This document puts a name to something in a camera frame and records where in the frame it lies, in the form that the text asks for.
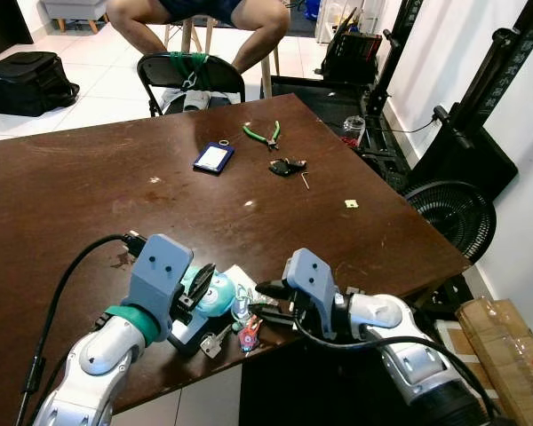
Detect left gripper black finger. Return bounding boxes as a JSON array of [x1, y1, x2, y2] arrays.
[[188, 264, 217, 309]]

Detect light blue round figurine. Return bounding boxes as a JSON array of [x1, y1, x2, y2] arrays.
[[182, 266, 242, 319]]

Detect black car key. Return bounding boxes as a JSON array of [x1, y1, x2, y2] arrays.
[[268, 158, 308, 178]]

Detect blue card holder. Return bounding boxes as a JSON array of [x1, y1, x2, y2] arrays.
[[193, 140, 235, 176]]

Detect small glass jar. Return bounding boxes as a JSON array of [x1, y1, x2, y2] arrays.
[[342, 115, 368, 145]]

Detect black floor fan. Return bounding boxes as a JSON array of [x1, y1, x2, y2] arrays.
[[403, 180, 497, 265]]

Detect brown cardboard box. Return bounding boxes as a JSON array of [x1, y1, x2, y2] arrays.
[[456, 298, 533, 426]]

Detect black folding chair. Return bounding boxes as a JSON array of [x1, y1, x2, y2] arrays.
[[138, 51, 248, 117]]

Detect wooden stool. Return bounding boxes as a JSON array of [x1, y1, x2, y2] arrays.
[[164, 16, 283, 100]]

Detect black tool case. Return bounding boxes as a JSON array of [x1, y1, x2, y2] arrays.
[[320, 29, 384, 87]]

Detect wide black slanted stand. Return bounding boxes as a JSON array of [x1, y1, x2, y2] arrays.
[[409, 0, 533, 203]]

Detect seated person in shorts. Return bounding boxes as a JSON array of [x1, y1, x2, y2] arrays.
[[107, 0, 290, 114]]

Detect thin black slanted bar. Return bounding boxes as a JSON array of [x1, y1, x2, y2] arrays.
[[364, 0, 426, 118]]

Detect black bag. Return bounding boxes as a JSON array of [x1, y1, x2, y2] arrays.
[[0, 51, 80, 117]]

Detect grey sofa with wooden legs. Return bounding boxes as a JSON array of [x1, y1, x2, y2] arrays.
[[40, 0, 108, 34]]

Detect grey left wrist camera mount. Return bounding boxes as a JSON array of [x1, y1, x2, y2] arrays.
[[124, 234, 195, 343]]

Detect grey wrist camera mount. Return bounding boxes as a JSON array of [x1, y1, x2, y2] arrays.
[[124, 234, 195, 343], [282, 248, 338, 338]]

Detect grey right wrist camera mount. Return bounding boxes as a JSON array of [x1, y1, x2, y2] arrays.
[[282, 248, 338, 338]]

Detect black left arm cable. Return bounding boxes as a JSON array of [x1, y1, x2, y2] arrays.
[[16, 233, 147, 426]]

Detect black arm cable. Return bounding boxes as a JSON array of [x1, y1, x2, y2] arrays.
[[291, 319, 500, 420], [16, 233, 147, 426]]

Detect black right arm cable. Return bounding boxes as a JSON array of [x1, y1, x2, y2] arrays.
[[291, 319, 500, 420]]

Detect green handled pliers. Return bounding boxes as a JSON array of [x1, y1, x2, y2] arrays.
[[242, 122, 282, 153]]

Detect black metal floor frame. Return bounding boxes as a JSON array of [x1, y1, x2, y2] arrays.
[[271, 75, 411, 189]]

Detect green strap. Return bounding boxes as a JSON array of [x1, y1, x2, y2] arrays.
[[167, 51, 211, 91]]

